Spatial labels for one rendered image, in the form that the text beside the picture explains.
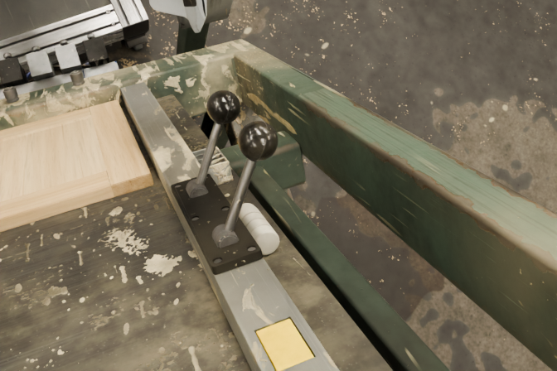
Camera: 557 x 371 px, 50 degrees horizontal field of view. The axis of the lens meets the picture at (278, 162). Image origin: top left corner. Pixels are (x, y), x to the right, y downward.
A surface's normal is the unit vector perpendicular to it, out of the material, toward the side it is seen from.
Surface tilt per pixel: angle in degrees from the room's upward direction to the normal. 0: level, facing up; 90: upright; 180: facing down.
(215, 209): 56
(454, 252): 90
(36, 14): 0
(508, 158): 0
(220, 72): 34
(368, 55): 0
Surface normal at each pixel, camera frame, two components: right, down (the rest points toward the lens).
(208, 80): 0.35, 0.35
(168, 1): -0.09, 0.70
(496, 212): -0.16, -0.89
